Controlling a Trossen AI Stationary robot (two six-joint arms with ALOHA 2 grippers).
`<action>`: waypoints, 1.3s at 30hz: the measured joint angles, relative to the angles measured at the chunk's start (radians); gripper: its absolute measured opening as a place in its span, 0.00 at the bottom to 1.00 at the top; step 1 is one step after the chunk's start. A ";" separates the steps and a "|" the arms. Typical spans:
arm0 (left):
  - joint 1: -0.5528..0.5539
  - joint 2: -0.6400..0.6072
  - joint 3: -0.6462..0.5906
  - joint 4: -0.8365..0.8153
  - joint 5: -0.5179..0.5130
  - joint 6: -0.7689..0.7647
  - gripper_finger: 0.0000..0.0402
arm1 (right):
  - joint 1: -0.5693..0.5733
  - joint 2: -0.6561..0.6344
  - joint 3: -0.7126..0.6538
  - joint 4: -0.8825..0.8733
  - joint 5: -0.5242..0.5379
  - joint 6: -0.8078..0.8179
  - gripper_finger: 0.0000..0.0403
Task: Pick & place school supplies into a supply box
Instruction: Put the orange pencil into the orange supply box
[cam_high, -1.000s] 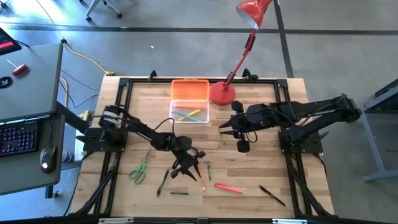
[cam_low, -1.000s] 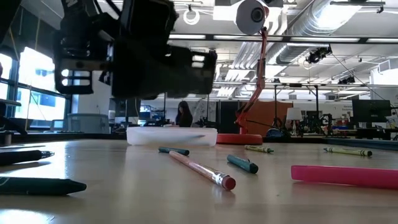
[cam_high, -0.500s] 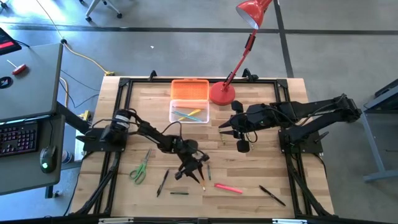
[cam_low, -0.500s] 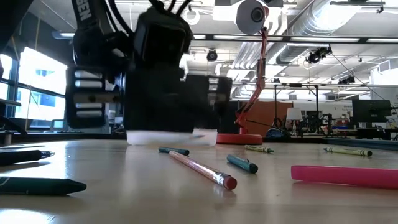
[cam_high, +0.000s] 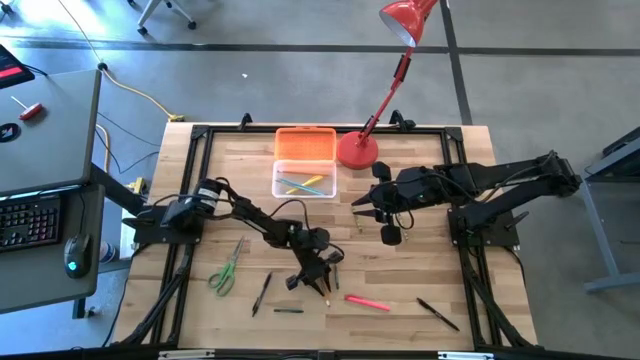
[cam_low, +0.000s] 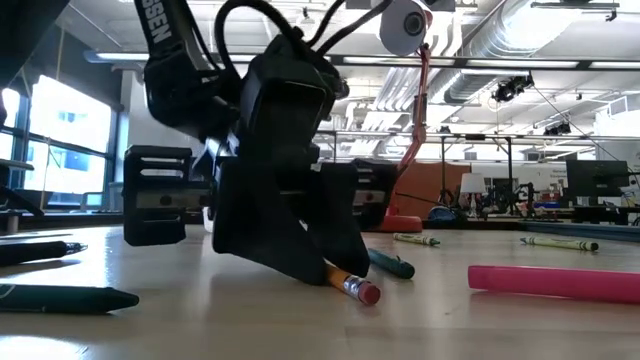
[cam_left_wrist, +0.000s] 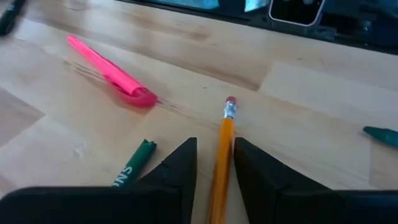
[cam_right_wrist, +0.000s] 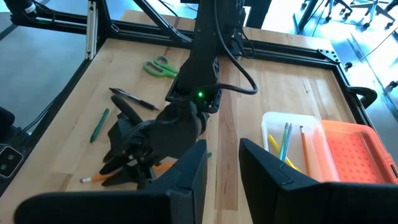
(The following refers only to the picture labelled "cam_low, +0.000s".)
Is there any black ceiling spotlight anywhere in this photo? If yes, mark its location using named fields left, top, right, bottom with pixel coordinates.
left=492, top=73, right=535, bottom=104

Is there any black crayon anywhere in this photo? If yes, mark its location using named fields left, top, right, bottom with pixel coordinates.
left=0, top=283, right=141, bottom=315

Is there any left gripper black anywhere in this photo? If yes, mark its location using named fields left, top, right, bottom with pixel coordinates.
left=123, top=145, right=400, bottom=287

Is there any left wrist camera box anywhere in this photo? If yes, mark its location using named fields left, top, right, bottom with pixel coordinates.
left=239, top=33, right=351, bottom=166

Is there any blue round object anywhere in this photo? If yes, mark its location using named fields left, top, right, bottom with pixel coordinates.
left=428, top=205, right=457, bottom=223

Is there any white lampshade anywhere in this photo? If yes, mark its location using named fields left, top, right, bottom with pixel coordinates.
left=459, top=172, right=488, bottom=195

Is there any yellow pencil pink eraser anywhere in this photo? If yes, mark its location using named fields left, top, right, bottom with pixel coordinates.
left=323, top=262, right=382, bottom=307

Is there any black pen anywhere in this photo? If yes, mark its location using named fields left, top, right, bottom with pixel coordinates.
left=0, top=240, right=89, bottom=268

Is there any pink pen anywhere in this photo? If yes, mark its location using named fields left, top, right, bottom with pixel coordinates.
left=467, top=264, right=640, bottom=305

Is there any teal crayon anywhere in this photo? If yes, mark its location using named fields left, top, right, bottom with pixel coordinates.
left=367, top=248, right=416, bottom=281

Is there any grey bin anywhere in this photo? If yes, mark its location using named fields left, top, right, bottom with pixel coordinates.
left=106, top=181, right=126, bottom=216

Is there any black aluminium table frame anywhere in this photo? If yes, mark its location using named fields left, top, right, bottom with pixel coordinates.
left=0, top=212, right=640, bottom=244

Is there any large window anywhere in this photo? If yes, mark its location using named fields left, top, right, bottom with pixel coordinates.
left=0, top=74, right=114, bottom=206

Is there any green crayon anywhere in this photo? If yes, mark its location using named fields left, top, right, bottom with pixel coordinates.
left=519, top=236, right=600, bottom=252
left=392, top=232, right=442, bottom=247

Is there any brown partition board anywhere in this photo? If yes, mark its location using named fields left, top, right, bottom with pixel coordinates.
left=394, top=160, right=472, bottom=221

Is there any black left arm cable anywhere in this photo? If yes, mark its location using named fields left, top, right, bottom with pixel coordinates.
left=213, top=0, right=392, bottom=69

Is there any black wide monitor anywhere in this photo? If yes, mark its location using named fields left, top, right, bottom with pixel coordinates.
left=565, top=159, right=630, bottom=199

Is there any silver ventilation duct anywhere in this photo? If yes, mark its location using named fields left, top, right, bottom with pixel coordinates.
left=442, top=0, right=551, bottom=104

